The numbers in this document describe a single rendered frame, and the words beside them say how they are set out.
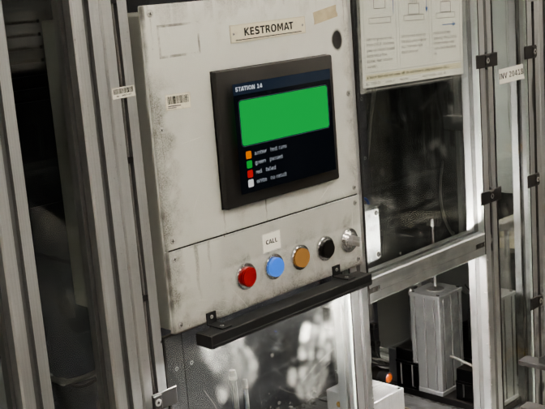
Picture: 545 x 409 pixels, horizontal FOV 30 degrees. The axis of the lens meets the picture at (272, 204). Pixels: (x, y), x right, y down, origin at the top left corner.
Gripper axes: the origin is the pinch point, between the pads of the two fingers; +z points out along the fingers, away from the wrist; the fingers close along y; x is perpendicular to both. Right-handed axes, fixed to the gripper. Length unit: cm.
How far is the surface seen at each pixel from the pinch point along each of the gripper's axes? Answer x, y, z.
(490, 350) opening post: -18.8, -3.7, 21.4
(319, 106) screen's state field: 31, 53, 18
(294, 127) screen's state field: 37, 51, 18
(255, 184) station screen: 47, 44, 18
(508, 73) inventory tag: -29, 51, 21
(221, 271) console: 53, 32, 20
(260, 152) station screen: 45, 48, 18
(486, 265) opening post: -18.6, 14.1, 21.6
